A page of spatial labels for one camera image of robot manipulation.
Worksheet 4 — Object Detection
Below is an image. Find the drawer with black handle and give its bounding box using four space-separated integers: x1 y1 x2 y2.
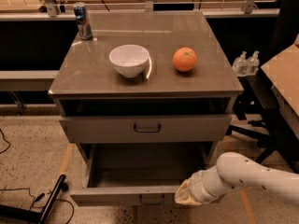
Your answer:
60 114 232 144
70 142 213 206

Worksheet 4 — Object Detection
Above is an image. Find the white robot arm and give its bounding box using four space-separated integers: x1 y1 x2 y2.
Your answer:
175 152 299 205

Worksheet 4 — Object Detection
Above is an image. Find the grey metal drawer cabinet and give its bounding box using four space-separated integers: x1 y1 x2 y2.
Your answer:
48 10 245 147

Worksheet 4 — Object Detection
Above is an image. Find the black office chair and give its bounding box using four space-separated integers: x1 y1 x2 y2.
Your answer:
226 0 299 174

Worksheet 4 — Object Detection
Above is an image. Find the orange fruit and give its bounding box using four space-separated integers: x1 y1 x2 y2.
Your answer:
172 47 197 72

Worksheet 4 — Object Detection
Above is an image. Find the white ceramic bowl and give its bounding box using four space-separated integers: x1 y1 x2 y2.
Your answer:
109 44 150 77

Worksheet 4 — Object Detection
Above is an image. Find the right clear sanitizer bottle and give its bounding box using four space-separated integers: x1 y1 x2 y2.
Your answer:
247 50 260 74

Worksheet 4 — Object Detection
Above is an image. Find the black stand base on floor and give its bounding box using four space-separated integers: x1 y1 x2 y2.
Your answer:
0 174 69 224

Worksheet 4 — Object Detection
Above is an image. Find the blue silver drink can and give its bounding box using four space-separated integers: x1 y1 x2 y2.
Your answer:
73 2 93 40

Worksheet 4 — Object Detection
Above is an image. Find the black floor cable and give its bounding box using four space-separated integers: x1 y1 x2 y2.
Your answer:
0 128 76 224

